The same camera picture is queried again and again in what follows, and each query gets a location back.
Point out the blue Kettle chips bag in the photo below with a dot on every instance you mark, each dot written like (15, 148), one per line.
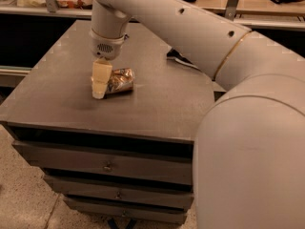
(174, 55)

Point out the bottom grey drawer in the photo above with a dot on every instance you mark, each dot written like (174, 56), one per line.
(92, 206)

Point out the metal railing with brackets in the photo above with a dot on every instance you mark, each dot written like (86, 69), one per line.
(257, 14)

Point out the grey drawer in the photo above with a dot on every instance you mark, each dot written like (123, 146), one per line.
(92, 206)
(120, 192)
(104, 162)

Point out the grey drawer cabinet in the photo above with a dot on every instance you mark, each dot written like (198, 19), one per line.
(159, 117)

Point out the top grey drawer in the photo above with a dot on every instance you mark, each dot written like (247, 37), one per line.
(104, 162)

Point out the middle grey drawer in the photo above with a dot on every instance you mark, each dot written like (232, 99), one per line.
(120, 192)

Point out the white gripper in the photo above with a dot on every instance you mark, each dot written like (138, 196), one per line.
(106, 49)

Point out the orange soda can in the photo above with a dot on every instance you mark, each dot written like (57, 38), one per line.
(121, 80)

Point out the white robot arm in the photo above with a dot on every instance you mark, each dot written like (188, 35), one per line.
(249, 150)

